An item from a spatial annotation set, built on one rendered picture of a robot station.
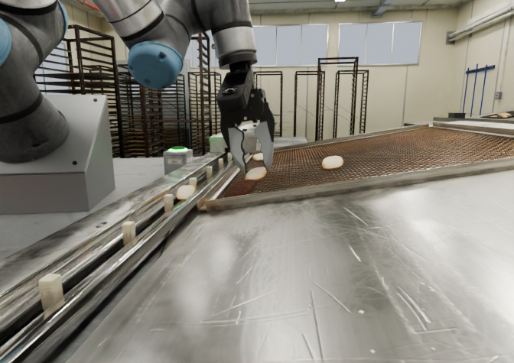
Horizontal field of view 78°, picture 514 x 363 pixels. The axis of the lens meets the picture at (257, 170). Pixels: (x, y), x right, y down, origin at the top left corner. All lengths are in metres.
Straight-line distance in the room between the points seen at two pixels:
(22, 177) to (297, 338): 0.64
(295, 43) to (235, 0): 7.24
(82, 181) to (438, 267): 0.62
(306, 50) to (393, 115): 2.51
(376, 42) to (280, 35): 2.15
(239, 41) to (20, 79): 0.38
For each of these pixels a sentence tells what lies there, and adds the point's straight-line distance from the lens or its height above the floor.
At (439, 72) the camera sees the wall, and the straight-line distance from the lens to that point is 8.38.
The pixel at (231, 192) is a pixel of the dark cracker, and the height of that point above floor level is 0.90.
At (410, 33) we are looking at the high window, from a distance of 8.25.
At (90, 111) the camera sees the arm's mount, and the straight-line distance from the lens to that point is 0.81.
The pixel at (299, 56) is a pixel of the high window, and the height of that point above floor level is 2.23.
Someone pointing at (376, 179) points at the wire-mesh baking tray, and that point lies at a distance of 0.41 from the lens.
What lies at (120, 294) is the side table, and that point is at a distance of 0.40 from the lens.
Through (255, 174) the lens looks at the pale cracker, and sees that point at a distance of 0.55.
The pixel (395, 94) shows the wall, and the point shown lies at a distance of 8.04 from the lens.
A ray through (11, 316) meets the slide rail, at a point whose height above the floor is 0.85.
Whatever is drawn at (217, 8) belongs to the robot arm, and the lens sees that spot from 0.60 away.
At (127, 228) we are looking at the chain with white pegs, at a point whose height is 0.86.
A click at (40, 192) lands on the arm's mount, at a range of 0.74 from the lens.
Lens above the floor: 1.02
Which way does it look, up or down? 11 degrees down
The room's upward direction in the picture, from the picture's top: straight up
